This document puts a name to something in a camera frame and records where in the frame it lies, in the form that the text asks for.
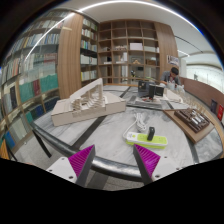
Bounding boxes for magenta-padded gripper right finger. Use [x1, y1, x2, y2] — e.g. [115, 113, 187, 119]
[132, 143, 183, 186]

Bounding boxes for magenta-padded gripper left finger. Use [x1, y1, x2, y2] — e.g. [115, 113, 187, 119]
[45, 144, 97, 188]

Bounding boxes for small black charger block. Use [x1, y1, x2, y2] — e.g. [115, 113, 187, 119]
[146, 126, 156, 142]

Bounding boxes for green and white power strip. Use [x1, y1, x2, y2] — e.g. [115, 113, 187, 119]
[125, 131, 169, 150]

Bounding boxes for large beige architectural model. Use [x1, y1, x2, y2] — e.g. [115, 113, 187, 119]
[50, 77, 128, 127]

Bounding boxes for brown model on wooden board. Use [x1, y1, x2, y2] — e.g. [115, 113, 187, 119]
[162, 99, 216, 145]

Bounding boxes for small white architectural model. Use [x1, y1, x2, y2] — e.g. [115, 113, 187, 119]
[163, 84, 190, 104]

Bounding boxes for dark block model, grey base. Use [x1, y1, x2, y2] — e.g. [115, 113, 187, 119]
[126, 79, 166, 110]

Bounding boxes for person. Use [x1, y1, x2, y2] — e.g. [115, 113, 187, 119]
[159, 66, 183, 88]

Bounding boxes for glass-fronted bookshelf with books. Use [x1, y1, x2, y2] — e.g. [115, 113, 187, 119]
[0, 9, 64, 162]

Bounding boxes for dark bookshelf with books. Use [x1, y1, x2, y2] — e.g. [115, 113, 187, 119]
[79, 14, 100, 88]

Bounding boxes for short ceiling light strip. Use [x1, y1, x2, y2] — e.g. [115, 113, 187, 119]
[176, 49, 191, 58]

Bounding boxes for wooden cubby shelf unit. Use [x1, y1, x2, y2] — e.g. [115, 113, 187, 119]
[97, 19, 161, 85]

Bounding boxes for long curved ceiling light strip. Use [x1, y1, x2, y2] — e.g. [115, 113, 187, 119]
[23, 0, 202, 65]

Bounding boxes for white power strip cable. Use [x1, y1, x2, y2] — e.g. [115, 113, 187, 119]
[122, 112, 149, 140]

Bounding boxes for framed wall picture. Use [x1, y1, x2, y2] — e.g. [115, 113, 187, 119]
[166, 54, 181, 67]

